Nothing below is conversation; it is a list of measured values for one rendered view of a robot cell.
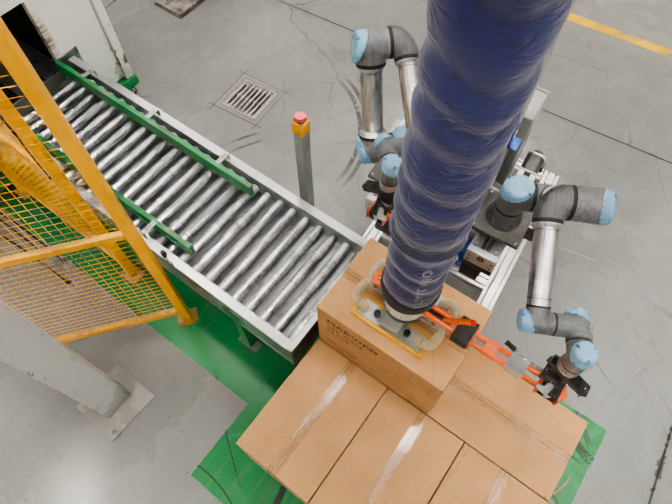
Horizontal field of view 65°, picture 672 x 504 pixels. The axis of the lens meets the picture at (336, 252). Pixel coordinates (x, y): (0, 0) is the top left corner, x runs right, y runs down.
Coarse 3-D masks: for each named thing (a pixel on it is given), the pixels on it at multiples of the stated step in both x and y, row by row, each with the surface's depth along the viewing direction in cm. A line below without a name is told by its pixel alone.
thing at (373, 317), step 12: (372, 300) 215; (360, 312) 212; (372, 312) 212; (384, 312) 212; (372, 324) 211; (408, 324) 211; (396, 336) 208; (408, 336) 207; (420, 336) 208; (408, 348) 206; (420, 348) 205
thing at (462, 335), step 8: (456, 328) 196; (464, 328) 196; (472, 328) 196; (480, 328) 195; (448, 336) 199; (456, 336) 194; (464, 336) 195; (472, 336) 195; (456, 344) 198; (464, 344) 193
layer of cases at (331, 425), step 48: (288, 384) 241; (336, 384) 241; (384, 384) 242; (480, 384) 241; (528, 384) 241; (288, 432) 231; (336, 432) 231; (384, 432) 231; (432, 432) 231; (480, 432) 231; (528, 432) 231; (576, 432) 231; (288, 480) 222; (336, 480) 222; (384, 480) 222; (432, 480) 222; (480, 480) 222; (528, 480) 222
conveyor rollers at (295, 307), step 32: (64, 96) 330; (96, 96) 327; (32, 128) 314; (96, 128) 318; (128, 128) 314; (128, 160) 303; (160, 160) 302; (128, 192) 291; (192, 192) 292; (224, 192) 292; (256, 192) 294; (192, 224) 282; (224, 224) 284; (256, 224) 281; (192, 256) 274; (224, 256) 273; (256, 256) 274; (320, 256) 274; (224, 288) 264; (288, 288) 264; (288, 320) 257
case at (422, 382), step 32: (384, 256) 227; (352, 288) 220; (448, 288) 220; (320, 320) 228; (352, 320) 213; (480, 320) 213; (352, 352) 235; (384, 352) 207; (448, 352) 207; (416, 384) 213
